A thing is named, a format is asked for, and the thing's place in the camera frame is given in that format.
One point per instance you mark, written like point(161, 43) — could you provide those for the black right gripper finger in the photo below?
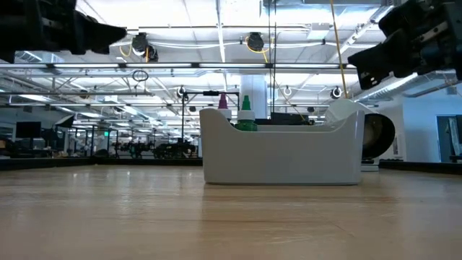
point(390, 57)
point(370, 80)

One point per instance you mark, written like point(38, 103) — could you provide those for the white plastic bin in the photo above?
point(288, 155)

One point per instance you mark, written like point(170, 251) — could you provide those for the large green food coloring bottle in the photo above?
point(246, 125)

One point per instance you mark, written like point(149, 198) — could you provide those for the large magenta food coloring bottle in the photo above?
point(223, 101)

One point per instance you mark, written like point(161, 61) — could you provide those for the white round machine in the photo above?
point(379, 133)

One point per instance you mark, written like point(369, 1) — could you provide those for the thin black vertical pole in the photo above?
point(275, 43)

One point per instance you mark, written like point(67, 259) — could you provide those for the black monitor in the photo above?
point(29, 130)

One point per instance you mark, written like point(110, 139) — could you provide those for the white building column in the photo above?
point(258, 90)

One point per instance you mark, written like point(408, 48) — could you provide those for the distant black robot workstations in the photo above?
point(162, 150)

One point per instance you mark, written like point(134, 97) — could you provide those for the long ceiling light bar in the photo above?
point(231, 65)

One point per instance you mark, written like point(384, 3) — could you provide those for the silver ventilation duct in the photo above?
point(36, 57)
point(397, 85)

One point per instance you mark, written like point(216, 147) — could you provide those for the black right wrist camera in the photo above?
point(398, 18)

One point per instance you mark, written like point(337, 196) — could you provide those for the black aluminium rig frame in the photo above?
point(408, 167)

